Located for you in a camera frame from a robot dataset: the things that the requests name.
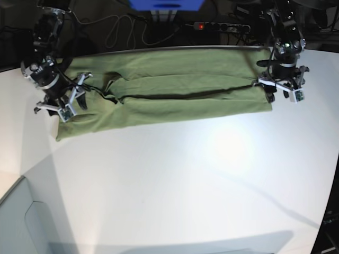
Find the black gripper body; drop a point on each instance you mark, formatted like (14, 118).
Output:
(283, 71)
(55, 90)

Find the green T-shirt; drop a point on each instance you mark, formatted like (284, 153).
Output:
(160, 86)

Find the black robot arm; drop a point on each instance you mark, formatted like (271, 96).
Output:
(181, 73)
(43, 42)

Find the black power strip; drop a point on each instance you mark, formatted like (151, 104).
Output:
(222, 27)

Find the grey plastic bin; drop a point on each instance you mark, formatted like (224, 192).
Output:
(27, 225)

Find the blue box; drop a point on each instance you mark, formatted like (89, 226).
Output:
(179, 5)

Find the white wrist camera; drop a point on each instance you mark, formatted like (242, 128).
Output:
(65, 106)
(293, 85)

